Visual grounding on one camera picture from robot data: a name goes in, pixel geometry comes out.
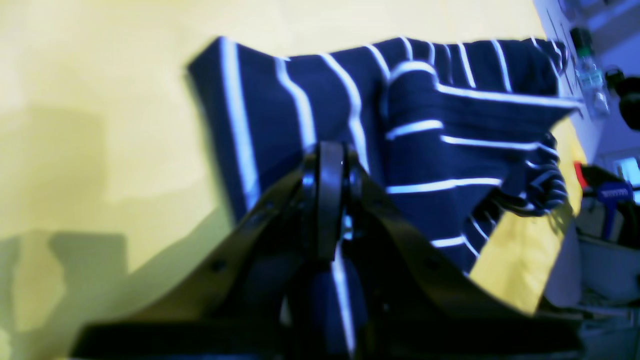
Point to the blue red table clamp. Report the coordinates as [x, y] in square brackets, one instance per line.
[617, 196]

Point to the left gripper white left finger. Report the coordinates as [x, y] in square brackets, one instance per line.
[230, 305]

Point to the yellow table cloth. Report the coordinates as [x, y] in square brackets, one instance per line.
[108, 193]

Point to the clear plastic bottle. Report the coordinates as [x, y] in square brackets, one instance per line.
[589, 75]

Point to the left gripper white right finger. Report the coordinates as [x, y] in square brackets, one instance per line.
[419, 305]

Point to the navy white striped T-shirt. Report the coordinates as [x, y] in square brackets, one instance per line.
[455, 135]

